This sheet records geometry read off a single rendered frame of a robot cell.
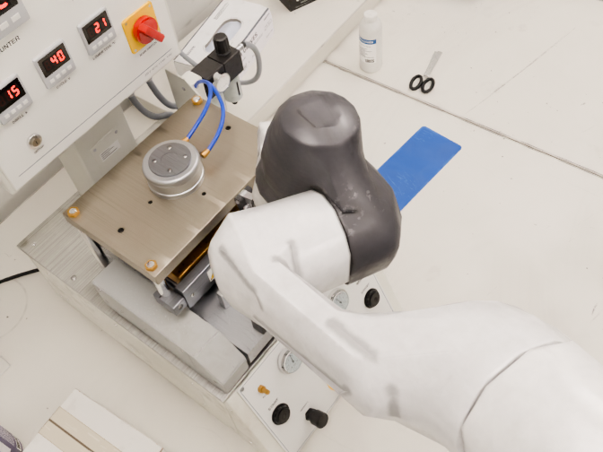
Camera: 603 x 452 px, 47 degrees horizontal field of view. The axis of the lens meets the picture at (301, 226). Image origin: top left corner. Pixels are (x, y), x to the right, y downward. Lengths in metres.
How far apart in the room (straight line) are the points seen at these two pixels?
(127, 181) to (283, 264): 0.45
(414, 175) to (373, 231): 0.78
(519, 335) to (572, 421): 0.07
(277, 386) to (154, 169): 0.37
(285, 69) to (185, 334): 0.78
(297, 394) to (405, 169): 0.54
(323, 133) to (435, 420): 0.27
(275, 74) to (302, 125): 0.94
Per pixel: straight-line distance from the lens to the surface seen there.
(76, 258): 1.17
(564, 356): 0.47
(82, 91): 0.98
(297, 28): 1.67
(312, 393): 1.11
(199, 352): 0.95
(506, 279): 1.28
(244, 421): 1.03
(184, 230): 0.92
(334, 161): 0.61
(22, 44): 0.90
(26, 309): 1.39
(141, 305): 1.00
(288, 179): 0.66
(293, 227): 0.61
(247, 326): 0.99
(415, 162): 1.42
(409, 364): 0.48
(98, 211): 0.98
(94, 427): 1.13
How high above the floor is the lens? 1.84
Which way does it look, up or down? 55 degrees down
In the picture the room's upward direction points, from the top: 9 degrees counter-clockwise
